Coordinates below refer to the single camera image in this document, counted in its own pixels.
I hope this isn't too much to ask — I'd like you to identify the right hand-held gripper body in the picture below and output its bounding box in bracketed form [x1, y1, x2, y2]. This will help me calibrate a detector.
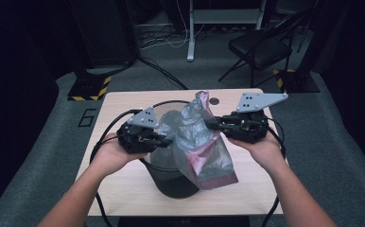
[226, 92, 289, 145]

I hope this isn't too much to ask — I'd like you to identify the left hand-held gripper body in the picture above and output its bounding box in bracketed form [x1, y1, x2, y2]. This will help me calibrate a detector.
[116, 107, 160, 155]

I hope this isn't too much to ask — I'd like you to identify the grey plastic trash bag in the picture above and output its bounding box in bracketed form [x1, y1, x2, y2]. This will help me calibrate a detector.
[156, 90, 239, 191]

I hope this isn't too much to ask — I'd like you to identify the black mesh trash bin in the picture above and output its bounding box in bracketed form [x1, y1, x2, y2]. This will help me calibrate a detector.
[138, 99, 203, 200]

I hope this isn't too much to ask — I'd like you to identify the person's right hand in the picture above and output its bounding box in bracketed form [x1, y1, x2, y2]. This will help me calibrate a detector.
[227, 132, 287, 173]

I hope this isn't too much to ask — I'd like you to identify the person's left hand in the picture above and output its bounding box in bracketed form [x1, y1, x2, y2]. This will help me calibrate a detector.
[90, 131, 148, 177]

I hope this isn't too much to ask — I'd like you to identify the black stand with striped base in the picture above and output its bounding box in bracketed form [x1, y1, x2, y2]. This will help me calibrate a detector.
[272, 0, 339, 95]
[67, 0, 141, 102]

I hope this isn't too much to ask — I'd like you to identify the black folding chair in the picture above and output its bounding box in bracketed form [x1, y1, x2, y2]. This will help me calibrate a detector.
[217, 9, 314, 88]

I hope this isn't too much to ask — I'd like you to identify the right hand-held gripper cable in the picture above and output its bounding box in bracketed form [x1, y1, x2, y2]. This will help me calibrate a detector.
[260, 116, 287, 227]

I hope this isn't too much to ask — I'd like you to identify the hand-held gripper cable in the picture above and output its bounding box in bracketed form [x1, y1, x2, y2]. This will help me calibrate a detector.
[89, 108, 145, 227]
[260, 116, 287, 227]

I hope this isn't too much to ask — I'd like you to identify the left hand-held gripper cable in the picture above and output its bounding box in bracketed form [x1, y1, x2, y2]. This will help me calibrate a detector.
[89, 108, 145, 227]

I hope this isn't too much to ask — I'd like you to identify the thick black floor cable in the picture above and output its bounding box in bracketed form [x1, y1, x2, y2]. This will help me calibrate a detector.
[85, 53, 188, 91]

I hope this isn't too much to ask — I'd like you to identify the white metal desk frame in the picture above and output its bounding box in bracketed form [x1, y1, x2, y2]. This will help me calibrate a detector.
[185, 0, 268, 62]

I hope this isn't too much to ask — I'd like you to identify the bundle of thin floor cables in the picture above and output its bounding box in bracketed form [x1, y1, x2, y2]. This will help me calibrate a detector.
[137, 0, 203, 51]

